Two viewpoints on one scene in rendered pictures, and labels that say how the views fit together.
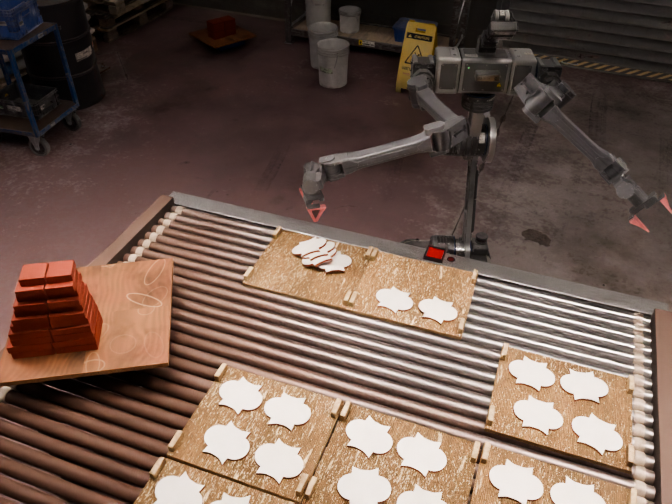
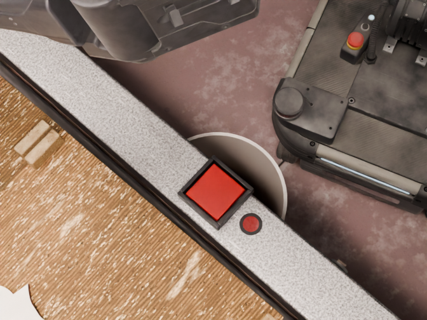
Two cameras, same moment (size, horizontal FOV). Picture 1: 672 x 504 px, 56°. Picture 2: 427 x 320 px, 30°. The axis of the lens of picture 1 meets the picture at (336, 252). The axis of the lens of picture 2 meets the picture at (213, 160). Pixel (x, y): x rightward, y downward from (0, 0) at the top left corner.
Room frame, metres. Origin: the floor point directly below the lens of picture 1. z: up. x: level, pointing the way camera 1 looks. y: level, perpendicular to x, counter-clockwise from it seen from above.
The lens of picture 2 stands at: (1.65, -0.56, 1.98)
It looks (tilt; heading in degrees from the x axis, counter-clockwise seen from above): 71 degrees down; 30
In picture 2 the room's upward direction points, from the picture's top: 8 degrees counter-clockwise
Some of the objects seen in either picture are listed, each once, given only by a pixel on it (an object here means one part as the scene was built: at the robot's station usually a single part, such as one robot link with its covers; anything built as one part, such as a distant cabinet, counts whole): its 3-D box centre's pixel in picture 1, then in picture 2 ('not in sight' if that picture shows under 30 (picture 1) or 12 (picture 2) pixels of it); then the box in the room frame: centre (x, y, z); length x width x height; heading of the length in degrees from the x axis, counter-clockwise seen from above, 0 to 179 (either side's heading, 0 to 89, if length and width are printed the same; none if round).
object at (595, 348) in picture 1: (371, 293); not in sight; (1.72, -0.13, 0.90); 1.95 x 0.05 x 0.05; 70
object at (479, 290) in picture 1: (382, 268); not in sight; (1.87, -0.18, 0.90); 1.95 x 0.05 x 0.05; 70
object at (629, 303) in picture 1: (391, 252); (126, 129); (1.98, -0.23, 0.89); 2.08 x 0.08 x 0.06; 70
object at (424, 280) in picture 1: (414, 291); (80, 316); (1.70, -0.29, 0.93); 0.41 x 0.35 x 0.02; 71
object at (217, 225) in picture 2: (435, 253); (215, 192); (1.93, -0.39, 0.92); 0.08 x 0.08 x 0.02; 70
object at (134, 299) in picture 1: (93, 315); not in sight; (1.46, 0.80, 1.03); 0.50 x 0.50 x 0.02; 10
